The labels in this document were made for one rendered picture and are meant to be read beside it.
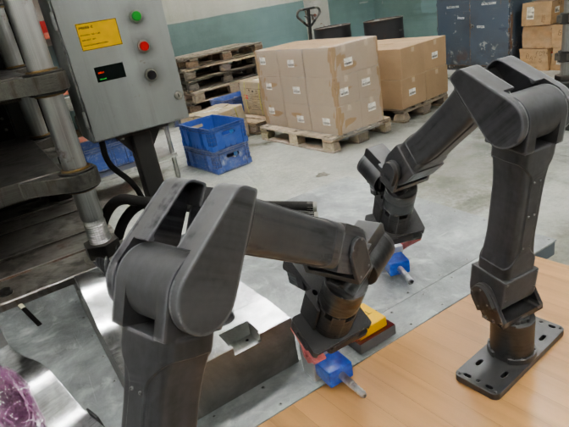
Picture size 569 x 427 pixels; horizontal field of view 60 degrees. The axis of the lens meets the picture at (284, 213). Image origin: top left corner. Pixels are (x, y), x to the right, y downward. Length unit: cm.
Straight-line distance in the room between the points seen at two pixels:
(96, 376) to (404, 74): 464
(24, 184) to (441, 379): 109
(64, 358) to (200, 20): 718
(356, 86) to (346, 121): 32
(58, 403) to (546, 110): 77
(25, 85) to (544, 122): 110
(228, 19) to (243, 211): 781
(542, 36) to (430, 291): 652
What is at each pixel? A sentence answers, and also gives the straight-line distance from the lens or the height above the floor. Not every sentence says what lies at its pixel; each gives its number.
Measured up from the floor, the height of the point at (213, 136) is 36.
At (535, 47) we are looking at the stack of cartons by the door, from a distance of 744.
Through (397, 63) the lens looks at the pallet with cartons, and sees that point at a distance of 523.
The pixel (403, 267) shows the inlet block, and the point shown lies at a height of 83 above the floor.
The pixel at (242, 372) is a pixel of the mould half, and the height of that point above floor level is 84.
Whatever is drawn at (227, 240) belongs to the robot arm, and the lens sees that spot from 39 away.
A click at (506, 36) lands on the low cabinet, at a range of 750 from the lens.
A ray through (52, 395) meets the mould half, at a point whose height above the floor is 88.
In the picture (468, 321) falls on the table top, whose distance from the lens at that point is 93.
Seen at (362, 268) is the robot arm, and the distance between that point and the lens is 61.
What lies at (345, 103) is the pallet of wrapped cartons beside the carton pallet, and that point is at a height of 42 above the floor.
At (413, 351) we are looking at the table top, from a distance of 87.
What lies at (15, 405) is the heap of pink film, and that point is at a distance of 83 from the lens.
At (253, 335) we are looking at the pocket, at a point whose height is 87.
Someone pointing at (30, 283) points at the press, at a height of 79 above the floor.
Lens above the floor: 135
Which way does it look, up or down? 23 degrees down
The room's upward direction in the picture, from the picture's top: 10 degrees counter-clockwise
